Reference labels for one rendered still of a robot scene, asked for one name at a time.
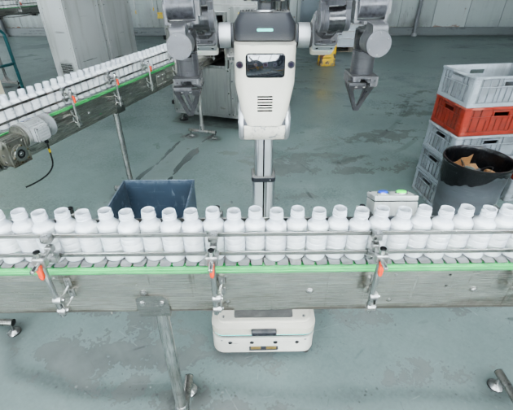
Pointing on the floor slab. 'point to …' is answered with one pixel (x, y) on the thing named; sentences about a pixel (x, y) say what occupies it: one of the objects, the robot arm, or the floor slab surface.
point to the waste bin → (471, 178)
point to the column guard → (327, 58)
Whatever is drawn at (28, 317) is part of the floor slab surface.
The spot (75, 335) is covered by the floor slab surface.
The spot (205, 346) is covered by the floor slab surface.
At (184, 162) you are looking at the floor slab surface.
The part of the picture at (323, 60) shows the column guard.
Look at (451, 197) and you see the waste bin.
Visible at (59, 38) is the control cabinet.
